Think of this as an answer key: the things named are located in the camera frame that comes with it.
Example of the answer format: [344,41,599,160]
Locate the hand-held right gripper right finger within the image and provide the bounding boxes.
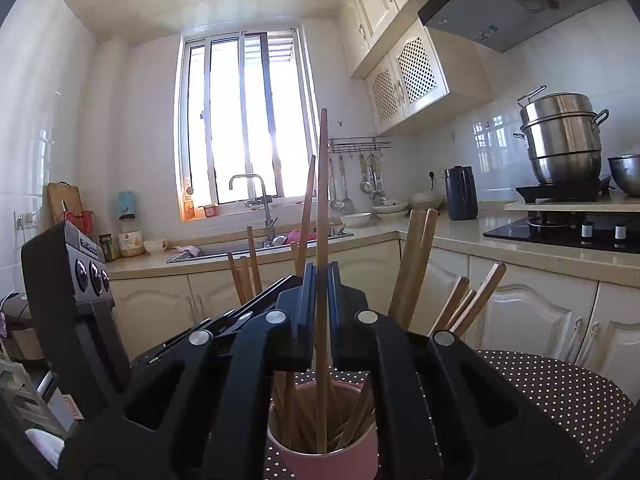
[327,261,586,480]

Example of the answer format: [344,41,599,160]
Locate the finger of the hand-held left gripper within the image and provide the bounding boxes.
[131,312,266,367]
[215,275,303,319]

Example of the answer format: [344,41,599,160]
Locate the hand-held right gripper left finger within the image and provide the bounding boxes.
[57,262,317,480]

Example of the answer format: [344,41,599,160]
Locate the pink cup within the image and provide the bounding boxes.
[266,380,379,480]

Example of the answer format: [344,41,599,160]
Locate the bunch of wooden chopsticks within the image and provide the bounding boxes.
[227,155,507,453]

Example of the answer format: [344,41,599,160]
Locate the light wooden chopstick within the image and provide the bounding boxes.
[315,107,331,453]

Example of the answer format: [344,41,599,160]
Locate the steel kitchen sink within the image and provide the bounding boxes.
[167,230,353,263]

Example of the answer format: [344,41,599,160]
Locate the steel sink faucet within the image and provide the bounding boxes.
[229,174,278,246]

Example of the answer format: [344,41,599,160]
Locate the clear food jar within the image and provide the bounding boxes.
[118,215,146,258]

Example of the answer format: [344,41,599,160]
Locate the hanging steel ladle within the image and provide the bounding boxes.
[330,155,346,211]

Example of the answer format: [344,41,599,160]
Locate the wooden cutting board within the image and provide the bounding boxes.
[47,181,86,226]

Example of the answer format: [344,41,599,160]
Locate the stacked white dishes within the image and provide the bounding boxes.
[372,199,411,217]

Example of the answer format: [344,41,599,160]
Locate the hanging metal skimmer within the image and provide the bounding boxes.
[360,155,386,206]

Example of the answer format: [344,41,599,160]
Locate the cream lower kitchen cabinets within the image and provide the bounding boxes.
[107,237,640,381]

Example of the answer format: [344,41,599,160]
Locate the beige kitchen countertop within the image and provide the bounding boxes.
[107,200,640,281]

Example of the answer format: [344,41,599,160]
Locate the kitchen window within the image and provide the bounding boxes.
[175,27,321,221]

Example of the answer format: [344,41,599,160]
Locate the white ceramic bowl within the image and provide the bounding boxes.
[410,191,445,210]

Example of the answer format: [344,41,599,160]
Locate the black kettle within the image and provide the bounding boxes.
[444,165,479,221]

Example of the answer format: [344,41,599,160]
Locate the black glass cooktop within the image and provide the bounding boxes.
[483,212,640,253]

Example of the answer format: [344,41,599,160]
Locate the light wooden board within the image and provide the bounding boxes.
[505,195,640,212]

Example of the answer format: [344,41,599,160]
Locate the black portable burner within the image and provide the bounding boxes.
[515,177,613,203]

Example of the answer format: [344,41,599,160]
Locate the steel steamer pot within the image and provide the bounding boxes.
[513,85,610,184]

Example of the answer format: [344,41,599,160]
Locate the steel wok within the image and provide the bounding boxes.
[607,154,640,195]

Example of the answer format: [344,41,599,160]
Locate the cream upper cabinet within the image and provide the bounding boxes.
[340,0,441,78]

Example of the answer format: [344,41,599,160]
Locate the grey range hood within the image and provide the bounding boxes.
[417,0,631,53]

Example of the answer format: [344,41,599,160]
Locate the metal wall hanging rack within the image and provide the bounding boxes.
[327,136,393,153]

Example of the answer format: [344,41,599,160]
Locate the lattice door wall cabinet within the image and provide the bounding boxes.
[365,20,493,136]

